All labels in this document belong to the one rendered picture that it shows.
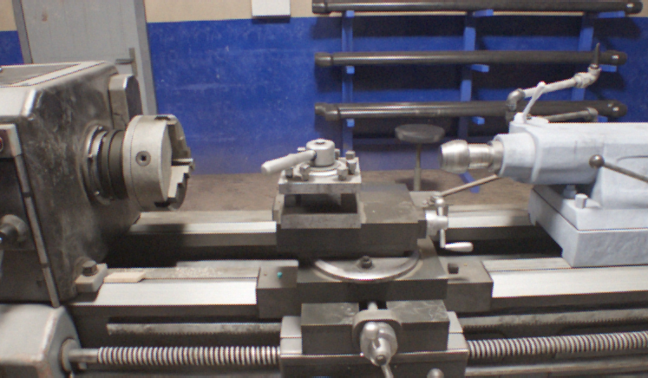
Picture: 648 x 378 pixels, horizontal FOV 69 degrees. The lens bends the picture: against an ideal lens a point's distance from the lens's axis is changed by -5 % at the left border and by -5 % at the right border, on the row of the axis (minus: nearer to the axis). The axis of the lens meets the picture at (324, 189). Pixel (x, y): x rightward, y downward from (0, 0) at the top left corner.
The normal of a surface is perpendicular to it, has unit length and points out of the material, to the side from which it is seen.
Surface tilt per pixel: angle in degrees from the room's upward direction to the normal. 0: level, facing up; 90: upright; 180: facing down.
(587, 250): 90
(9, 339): 32
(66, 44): 90
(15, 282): 90
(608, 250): 90
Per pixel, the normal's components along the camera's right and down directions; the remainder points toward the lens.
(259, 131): 0.01, 0.37
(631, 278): -0.01, -0.54
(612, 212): 0.00, -0.12
